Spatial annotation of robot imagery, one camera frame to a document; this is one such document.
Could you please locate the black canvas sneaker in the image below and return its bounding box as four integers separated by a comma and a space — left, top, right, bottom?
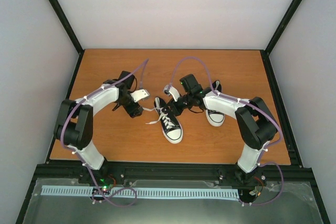
205, 80, 225, 127
154, 97, 183, 144

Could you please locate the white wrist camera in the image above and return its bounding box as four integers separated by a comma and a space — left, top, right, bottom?
163, 85, 181, 102
130, 89, 150, 102

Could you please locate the black corner frame post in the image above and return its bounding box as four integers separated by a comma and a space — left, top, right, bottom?
33, 0, 85, 54
264, 0, 320, 54

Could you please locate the black left corner frame post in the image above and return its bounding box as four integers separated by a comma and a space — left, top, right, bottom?
33, 0, 85, 54

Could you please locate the black right corner frame post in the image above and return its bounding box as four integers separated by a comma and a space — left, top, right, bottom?
264, 0, 320, 54

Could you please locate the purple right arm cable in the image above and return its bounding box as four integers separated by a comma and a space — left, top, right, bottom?
169, 56, 285, 207

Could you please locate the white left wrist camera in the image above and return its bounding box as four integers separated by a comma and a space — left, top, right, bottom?
130, 89, 150, 102

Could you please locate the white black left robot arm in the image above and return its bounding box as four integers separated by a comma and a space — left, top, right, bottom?
54, 71, 150, 184

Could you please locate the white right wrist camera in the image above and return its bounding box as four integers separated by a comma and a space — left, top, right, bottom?
163, 85, 181, 102

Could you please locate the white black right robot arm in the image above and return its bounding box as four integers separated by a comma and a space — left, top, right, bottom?
164, 74, 280, 174

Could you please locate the black aluminium frame rail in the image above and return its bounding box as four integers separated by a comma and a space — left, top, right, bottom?
34, 163, 314, 183

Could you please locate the light blue slotted cable duct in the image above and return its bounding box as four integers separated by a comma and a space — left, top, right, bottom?
40, 185, 239, 200

